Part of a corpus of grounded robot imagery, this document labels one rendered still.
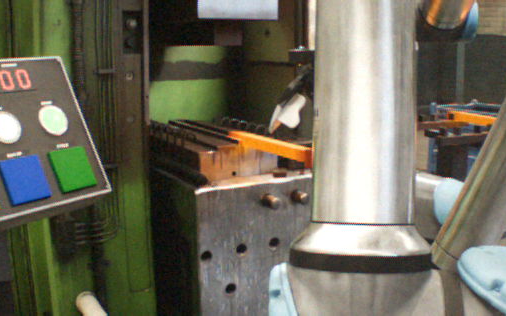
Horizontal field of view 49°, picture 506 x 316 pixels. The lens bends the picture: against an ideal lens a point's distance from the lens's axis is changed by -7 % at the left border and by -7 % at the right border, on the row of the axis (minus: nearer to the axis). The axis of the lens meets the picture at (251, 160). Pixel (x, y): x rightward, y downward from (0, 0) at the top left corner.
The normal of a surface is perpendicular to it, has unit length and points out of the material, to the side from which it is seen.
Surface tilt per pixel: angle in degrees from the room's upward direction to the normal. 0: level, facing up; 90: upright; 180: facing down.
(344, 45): 76
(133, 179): 90
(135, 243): 90
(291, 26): 90
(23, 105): 60
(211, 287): 90
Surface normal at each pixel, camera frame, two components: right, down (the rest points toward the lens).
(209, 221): 0.50, 0.17
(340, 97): -0.60, -0.08
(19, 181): 0.71, -0.40
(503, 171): -0.43, 0.12
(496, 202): -0.22, 0.22
